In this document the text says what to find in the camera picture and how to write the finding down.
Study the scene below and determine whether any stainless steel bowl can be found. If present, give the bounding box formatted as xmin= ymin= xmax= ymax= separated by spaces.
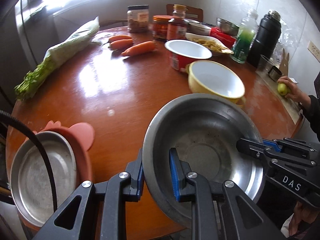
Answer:
xmin=142 ymin=93 xmax=265 ymax=228

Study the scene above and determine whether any round metal pan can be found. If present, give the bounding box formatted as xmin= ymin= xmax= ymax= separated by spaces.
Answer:
xmin=10 ymin=131 xmax=76 ymax=228

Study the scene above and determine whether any pink bear-shaped plate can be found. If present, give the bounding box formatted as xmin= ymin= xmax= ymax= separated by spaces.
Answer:
xmin=33 ymin=120 xmax=95 ymax=187

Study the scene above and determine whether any person's right hand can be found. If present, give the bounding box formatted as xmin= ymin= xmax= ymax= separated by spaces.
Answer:
xmin=288 ymin=202 xmax=319 ymax=236

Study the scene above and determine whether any other person's hand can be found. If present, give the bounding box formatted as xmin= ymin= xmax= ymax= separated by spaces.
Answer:
xmin=277 ymin=76 xmax=311 ymax=109

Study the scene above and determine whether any green pear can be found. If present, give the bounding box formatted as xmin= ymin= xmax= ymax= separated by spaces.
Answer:
xmin=277 ymin=83 xmax=291 ymax=96

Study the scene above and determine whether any small steel cup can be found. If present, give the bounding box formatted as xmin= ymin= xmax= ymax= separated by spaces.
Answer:
xmin=268 ymin=66 xmax=283 ymax=82

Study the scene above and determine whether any wooden rabbit ornament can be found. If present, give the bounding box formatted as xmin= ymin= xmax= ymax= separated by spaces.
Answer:
xmin=279 ymin=48 xmax=290 ymax=76

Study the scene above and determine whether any clear plastic cup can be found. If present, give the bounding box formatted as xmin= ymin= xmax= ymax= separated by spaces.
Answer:
xmin=257 ymin=55 xmax=274 ymax=73

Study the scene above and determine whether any yellow enamel bowl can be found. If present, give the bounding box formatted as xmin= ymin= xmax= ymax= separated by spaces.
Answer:
xmin=186 ymin=60 xmax=246 ymax=107

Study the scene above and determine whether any red tissue box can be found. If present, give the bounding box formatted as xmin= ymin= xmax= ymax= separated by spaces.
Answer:
xmin=209 ymin=27 xmax=236 ymax=49

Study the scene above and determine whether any white dish with food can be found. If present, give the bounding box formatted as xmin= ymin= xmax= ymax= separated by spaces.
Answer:
xmin=185 ymin=33 xmax=233 ymax=56

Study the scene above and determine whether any black thermos flask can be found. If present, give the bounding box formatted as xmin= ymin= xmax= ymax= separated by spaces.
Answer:
xmin=246 ymin=10 xmax=281 ymax=68

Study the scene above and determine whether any green liquid plastic bottle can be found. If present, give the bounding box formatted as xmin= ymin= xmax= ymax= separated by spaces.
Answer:
xmin=231 ymin=9 xmax=258 ymax=63

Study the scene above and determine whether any red instant noodle bowl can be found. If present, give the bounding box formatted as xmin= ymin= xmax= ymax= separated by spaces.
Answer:
xmin=164 ymin=40 xmax=212 ymax=73

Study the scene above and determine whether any small steel bowl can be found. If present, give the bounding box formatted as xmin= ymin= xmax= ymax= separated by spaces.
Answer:
xmin=216 ymin=18 xmax=239 ymax=36

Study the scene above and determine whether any steel pot with lid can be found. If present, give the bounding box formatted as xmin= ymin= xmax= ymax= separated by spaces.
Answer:
xmin=187 ymin=19 xmax=212 ymax=36

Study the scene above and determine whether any dark sauce bottle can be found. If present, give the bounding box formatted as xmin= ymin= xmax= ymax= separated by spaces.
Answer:
xmin=167 ymin=4 xmax=188 ymax=41

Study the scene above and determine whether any wrapped green celery bunch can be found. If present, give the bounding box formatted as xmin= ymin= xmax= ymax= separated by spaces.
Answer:
xmin=14 ymin=17 xmax=100 ymax=101

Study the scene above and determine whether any front orange carrot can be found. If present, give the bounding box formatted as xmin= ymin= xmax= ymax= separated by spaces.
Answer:
xmin=121 ymin=41 xmax=156 ymax=57

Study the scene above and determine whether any orange carrot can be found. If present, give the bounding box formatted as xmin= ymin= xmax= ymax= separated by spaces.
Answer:
xmin=108 ymin=35 xmax=132 ymax=43
xmin=108 ymin=39 xmax=133 ymax=50
xmin=121 ymin=41 xmax=156 ymax=57

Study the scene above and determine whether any wooden chair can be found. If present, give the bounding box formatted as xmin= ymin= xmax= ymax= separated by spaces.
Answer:
xmin=166 ymin=4 xmax=203 ymax=22

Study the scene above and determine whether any red chili sauce jar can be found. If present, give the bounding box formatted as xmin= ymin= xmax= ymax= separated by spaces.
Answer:
xmin=152 ymin=15 xmax=172 ymax=41

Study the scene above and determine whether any middle orange carrot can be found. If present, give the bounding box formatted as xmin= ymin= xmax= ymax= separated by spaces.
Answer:
xmin=108 ymin=39 xmax=133 ymax=50

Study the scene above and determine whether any back orange carrot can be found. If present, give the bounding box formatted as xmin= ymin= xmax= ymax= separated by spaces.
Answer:
xmin=108 ymin=35 xmax=132 ymax=43

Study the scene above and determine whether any clear plastic snack jar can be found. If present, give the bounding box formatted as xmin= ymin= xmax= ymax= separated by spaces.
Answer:
xmin=127 ymin=5 xmax=149 ymax=33

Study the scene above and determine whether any grey refrigerator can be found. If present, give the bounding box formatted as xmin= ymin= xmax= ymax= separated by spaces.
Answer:
xmin=14 ymin=0 xmax=59 ymax=69

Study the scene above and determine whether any wall power socket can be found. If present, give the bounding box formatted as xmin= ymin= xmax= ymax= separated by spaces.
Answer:
xmin=308 ymin=41 xmax=320 ymax=62

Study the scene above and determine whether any black cable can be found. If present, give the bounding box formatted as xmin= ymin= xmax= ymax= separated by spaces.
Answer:
xmin=0 ymin=109 xmax=59 ymax=213

